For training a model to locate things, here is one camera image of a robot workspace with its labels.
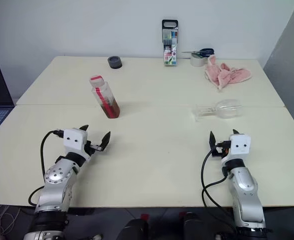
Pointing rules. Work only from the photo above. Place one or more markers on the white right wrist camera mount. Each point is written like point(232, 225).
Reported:
point(240, 145)

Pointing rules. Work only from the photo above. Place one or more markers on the white tape roll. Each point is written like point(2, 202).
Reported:
point(196, 61)

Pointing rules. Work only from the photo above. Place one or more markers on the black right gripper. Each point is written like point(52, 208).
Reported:
point(220, 150)

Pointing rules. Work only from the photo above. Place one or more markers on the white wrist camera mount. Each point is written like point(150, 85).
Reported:
point(240, 145)
point(74, 140)

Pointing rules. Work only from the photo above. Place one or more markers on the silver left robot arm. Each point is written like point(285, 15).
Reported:
point(55, 180)

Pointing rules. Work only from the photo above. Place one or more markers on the marker pen pack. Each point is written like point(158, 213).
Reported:
point(170, 50)

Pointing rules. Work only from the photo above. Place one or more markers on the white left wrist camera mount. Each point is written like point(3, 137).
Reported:
point(74, 140)

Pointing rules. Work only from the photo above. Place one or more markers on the pink cloth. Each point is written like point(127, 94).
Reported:
point(224, 75)

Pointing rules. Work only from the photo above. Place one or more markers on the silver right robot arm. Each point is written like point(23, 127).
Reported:
point(245, 190)

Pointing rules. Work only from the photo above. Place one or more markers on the clear wine glass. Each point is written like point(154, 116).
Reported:
point(227, 107)

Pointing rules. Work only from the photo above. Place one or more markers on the black bottle cap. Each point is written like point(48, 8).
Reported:
point(115, 62)

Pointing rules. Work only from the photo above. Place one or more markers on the clear plastic bottle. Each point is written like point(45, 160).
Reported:
point(108, 102)

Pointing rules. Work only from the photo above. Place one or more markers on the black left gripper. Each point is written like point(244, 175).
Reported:
point(89, 148)

